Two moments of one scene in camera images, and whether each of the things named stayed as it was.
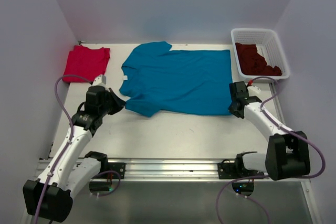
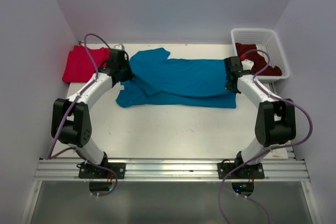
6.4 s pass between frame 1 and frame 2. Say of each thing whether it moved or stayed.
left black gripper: moved
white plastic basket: stayed
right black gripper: moved
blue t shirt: moved
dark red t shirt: stayed
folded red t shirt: stayed
